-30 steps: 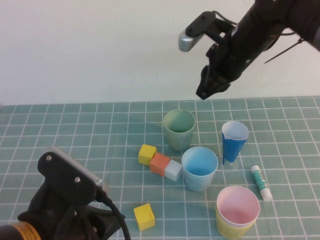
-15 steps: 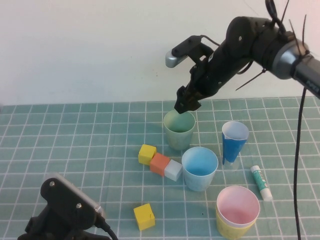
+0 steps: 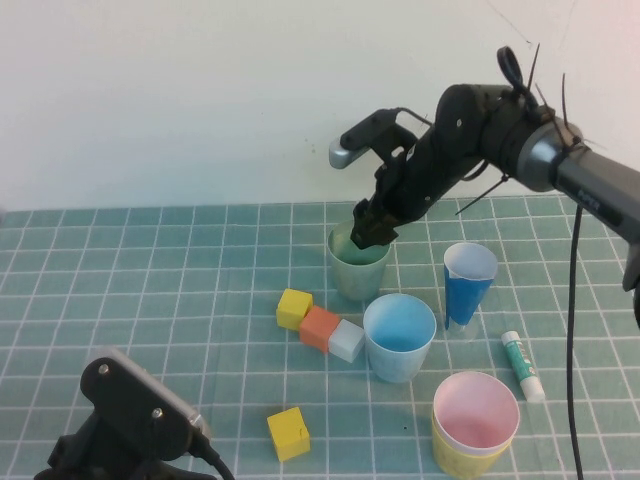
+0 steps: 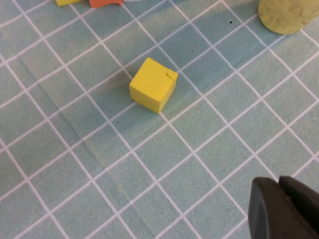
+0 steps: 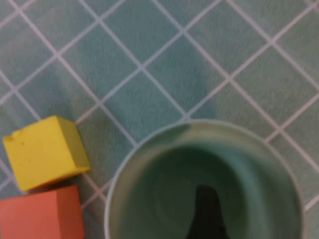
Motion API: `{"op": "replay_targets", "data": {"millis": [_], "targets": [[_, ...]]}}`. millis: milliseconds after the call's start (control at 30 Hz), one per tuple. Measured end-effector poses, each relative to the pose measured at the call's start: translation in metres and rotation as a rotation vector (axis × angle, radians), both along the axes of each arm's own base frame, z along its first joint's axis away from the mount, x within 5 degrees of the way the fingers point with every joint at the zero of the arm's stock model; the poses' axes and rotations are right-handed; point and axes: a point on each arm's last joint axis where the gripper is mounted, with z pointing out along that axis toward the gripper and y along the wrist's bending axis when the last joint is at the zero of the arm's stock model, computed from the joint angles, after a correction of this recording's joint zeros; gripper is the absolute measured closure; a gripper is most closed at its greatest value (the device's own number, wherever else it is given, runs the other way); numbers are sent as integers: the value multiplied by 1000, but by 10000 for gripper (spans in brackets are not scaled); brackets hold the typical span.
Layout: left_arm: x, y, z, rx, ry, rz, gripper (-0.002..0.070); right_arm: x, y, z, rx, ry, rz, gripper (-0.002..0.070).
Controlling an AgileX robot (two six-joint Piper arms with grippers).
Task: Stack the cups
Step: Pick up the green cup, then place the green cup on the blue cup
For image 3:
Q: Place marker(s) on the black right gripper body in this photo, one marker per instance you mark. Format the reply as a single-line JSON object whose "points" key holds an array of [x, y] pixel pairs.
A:
{"points": [[425, 175]]}

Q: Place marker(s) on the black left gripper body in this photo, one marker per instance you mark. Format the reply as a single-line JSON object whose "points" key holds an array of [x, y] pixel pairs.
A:
{"points": [[100, 465]]}

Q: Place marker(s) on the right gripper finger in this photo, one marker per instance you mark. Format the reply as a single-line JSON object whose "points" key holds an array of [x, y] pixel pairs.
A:
{"points": [[387, 231], [362, 230]]}

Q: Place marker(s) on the green plastic cup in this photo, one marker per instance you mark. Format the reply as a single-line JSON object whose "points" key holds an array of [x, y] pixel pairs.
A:
{"points": [[357, 282]]}

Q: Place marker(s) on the blue plastic cup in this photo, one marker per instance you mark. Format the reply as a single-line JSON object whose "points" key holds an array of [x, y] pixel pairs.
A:
{"points": [[395, 360]]}

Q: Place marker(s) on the pink plastic cup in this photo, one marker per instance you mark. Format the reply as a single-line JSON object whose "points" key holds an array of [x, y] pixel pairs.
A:
{"points": [[475, 425]]}

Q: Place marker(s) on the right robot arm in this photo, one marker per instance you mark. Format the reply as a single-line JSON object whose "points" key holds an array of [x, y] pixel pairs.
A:
{"points": [[590, 170]]}

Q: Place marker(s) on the blue paper cone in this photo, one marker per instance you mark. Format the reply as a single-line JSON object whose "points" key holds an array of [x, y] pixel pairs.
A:
{"points": [[462, 295]]}

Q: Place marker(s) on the yellow cube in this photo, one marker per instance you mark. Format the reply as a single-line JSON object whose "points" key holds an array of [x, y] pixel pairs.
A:
{"points": [[292, 307], [287, 432]]}

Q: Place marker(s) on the orange cube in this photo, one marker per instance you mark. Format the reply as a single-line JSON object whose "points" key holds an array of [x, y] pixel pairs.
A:
{"points": [[317, 325]]}

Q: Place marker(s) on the white cube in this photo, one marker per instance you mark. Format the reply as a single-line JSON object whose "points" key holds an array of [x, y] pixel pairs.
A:
{"points": [[345, 341]]}

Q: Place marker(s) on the clear plastic cup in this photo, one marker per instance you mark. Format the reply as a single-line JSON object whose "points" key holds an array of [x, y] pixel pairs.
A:
{"points": [[467, 332]]}

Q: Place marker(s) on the green checked tablecloth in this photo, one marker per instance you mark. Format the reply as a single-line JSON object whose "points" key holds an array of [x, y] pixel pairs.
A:
{"points": [[150, 300]]}

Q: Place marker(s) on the green white glue stick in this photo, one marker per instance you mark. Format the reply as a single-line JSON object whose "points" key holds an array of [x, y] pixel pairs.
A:
{"points": [[522, 367]]}

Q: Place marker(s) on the yellow plastic cup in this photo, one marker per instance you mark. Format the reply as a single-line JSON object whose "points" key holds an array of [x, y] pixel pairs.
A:
{"points": [[460, 462]]}

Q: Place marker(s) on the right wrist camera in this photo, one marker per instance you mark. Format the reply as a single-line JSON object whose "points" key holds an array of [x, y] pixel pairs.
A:
{"points": [[367, 135]]}

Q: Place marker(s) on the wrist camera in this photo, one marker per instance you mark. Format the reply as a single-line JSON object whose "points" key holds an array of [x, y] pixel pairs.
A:
{"points": [[130, 400], [367, 135]]}

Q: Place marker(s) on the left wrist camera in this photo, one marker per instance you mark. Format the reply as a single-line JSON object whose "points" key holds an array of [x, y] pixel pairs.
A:
{"points": [[130, 400]]}

